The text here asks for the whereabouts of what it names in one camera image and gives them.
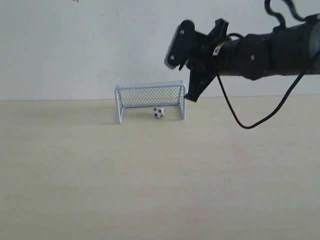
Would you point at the small light blue goal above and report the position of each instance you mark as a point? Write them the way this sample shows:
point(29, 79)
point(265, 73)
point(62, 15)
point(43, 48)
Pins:
point(152, 94)

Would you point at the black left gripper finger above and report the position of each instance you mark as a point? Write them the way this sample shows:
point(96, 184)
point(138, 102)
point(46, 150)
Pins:
point(198, 82)

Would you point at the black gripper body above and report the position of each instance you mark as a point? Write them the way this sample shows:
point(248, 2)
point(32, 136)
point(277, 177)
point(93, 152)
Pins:
point(211, 56)

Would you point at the small black white soccer ball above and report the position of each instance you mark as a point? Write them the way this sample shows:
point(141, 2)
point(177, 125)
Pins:
point(158, 112)

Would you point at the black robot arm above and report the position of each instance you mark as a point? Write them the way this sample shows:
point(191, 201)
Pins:
point(284, 51)

